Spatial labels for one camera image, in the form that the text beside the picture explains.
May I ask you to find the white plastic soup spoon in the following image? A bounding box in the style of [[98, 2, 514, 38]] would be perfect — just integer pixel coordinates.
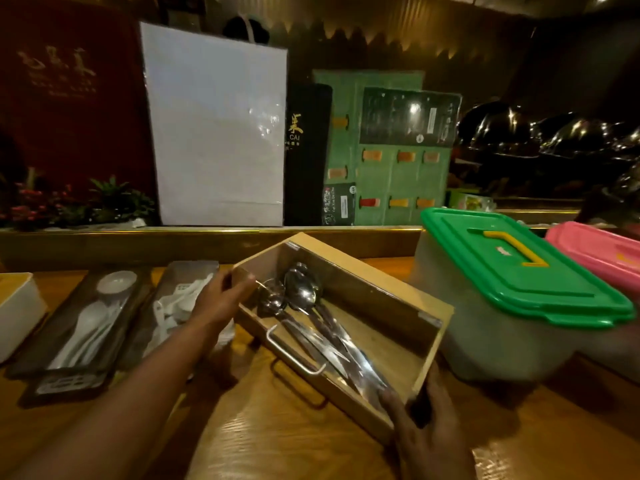
[[96, 270, 138, 296]]

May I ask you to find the wooden cutlery box clear lid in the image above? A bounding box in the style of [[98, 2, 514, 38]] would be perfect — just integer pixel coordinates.
[[231, 232, 455, 445]]

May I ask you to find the person's left forearm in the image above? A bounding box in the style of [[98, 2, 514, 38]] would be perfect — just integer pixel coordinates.
[[0, 315, 221, 480]]

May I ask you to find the clear container green lid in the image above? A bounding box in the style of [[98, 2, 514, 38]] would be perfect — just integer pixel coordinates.
[[412, 207, 636, 384]]

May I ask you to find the person's right hand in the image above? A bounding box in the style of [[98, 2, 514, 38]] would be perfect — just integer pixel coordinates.
[[379, 364, 477, 480]]

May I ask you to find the metal spoon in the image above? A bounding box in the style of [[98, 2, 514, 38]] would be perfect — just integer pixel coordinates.
[[256, 279, 351, 380], [284, 269, 388, 403], [295, 262, 391, 395]]

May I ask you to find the glossy black card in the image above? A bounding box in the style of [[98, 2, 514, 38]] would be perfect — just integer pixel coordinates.
[[359, 87, 462, 148]]

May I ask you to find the small black label card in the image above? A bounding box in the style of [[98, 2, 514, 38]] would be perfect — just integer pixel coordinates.
[[322, 182, 357, 226]]

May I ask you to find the white paper bag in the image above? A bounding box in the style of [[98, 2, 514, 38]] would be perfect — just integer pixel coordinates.
[[139, 15, 289, 227]]

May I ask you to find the person's left hand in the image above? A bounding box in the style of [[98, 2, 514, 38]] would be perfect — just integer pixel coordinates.
[[191, 270, 258, 346]]

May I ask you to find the black menu folder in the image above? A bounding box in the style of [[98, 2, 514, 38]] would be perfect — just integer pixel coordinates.
[[284, 84, 334, 226]]

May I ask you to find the row of metal dome covers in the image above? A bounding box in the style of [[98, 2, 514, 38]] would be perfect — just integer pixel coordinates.
[[456, 100, 640, 163]]

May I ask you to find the small dark tray white insert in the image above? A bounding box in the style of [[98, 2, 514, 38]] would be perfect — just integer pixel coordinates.
[[20, 369, 113, 408]]

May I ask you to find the small green packet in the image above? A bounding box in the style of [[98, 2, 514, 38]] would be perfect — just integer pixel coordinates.
[[446, 189, 497, 213]]

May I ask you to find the clear container pink lid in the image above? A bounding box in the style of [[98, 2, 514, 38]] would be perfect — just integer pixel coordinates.
[[545, 221, 640, 385]]

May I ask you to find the dark tray of white forks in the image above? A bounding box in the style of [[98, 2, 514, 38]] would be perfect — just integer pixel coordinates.
[[116, 260, 221, 373]]

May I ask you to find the white rectangular box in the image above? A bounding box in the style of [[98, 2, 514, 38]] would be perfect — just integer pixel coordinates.
[[0, 272, 49, 364]]

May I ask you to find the green gift box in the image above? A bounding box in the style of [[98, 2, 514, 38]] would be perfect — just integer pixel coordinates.
[[312, 70, 462, 226]]

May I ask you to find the dark tray of white spoons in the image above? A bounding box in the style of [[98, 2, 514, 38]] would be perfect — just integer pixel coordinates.
[[5, 267, 153, 380]]

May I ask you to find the plant with red berries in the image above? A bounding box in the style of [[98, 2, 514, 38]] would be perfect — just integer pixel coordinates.
[[0, 167, 157, 230]]

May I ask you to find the dark red gift bag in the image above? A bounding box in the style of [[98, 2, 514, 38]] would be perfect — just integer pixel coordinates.
[[0, 0, 157, 195]]

